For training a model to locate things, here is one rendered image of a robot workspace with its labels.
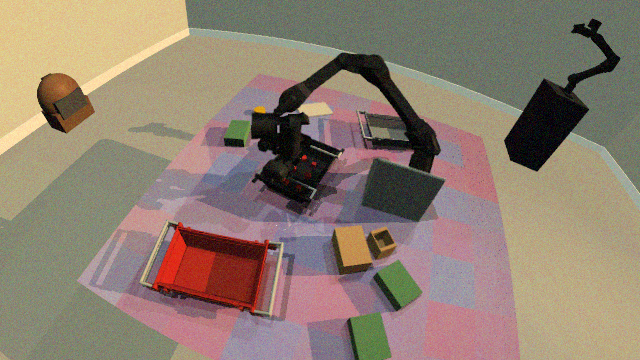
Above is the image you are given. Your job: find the green rectangular block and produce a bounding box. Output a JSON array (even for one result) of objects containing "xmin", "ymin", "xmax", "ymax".
[
  {"xmin": 373, "ymin": 259, "xmax": 423, "ymax": 312},
  {"xmin": 347, "ymin": 312, "xmax": 391, "ymax": 360},
  {"xmin": 224, "ymin": 120, "xmax": 251, "ymax": 147}
]

